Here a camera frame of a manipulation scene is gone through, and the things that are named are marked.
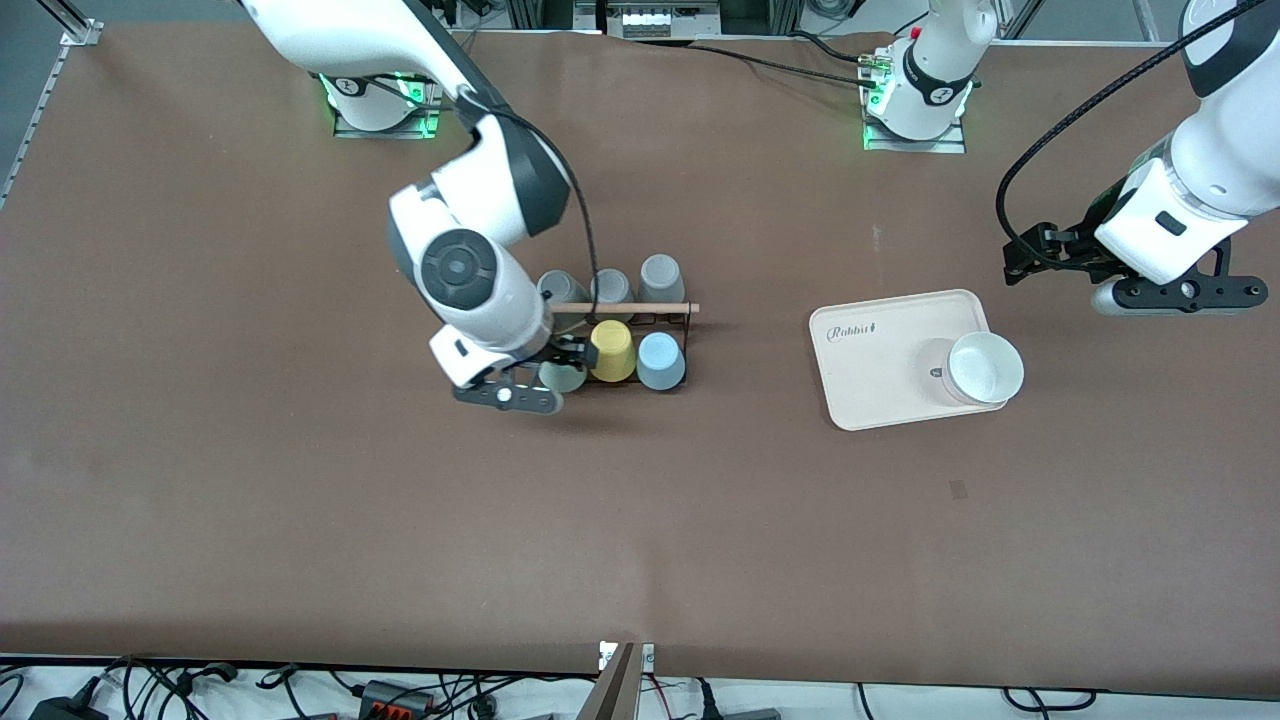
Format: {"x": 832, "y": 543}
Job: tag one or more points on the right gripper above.
{"x": 553, "y": 353}

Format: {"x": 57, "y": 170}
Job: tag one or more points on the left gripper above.
{"x": 1072, "y": 250}

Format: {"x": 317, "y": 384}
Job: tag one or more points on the mint green cup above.
{"x": 563, "y": 378}

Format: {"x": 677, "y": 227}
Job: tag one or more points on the light blue cup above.
{"x": 661, "y": 363}

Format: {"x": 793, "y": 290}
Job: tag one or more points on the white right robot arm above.
{"x": 470, "y": 270}

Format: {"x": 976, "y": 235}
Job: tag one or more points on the yellow cup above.
{"x": 613, "y": 352}

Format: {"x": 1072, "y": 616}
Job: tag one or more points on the grey cup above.
{"x": 661, "y": 277}
{"x": 565, "y": 288}
{"x": 618, "y": 288}

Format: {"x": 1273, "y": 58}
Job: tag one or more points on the white bowl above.
{"x": 985, "y": 367}

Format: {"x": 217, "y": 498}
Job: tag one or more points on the cream plastic tray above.
{"x": 880, "y": 360}

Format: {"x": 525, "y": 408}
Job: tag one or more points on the white electronics box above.
{"x": 660, "y": 20}

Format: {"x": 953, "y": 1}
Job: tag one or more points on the black orange power strip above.
{"x": 395, "y": 698}

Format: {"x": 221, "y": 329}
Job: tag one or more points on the black power adapter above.
{"x": 65, "y": 708}

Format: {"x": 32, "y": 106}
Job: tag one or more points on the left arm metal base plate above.
{"x": 958, "y": 140}

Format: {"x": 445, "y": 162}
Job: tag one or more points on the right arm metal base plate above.
{"x": 385, "y": 132}

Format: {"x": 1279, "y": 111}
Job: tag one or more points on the grey camera stand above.
{"x": 612, "y": 690}

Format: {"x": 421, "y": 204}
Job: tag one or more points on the aluminium table edge rail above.
{"x": 40, "y": 110}

